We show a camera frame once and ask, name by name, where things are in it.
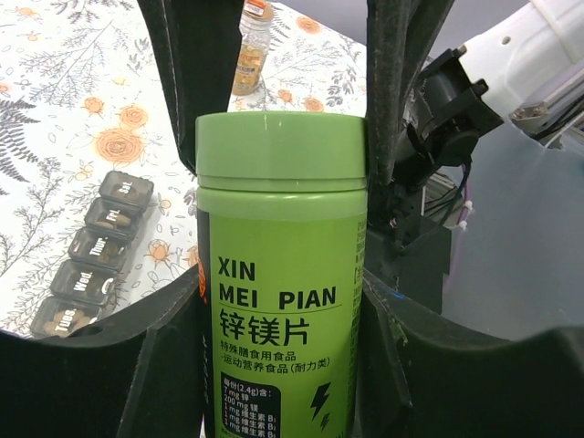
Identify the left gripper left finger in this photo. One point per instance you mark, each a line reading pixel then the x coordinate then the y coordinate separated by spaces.
pixel 135 373

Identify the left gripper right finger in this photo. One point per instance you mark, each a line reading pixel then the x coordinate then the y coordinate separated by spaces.
pixel 421 375

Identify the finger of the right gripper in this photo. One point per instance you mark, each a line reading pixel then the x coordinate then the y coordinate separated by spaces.
pixel 196 46
pixel 400 34

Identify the grey weekly pill organizer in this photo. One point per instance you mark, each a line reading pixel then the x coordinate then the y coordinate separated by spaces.
pixel 85 281

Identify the green pill bottle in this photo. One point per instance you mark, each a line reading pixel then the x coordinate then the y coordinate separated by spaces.
pixel 282 219

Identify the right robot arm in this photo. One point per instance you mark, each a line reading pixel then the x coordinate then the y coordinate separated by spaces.
pixel 413 107

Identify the clear amber pill bottle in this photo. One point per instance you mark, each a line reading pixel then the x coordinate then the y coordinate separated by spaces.
pixel 255 24

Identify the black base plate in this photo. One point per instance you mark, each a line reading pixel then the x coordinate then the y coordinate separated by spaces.
pixel 413 255

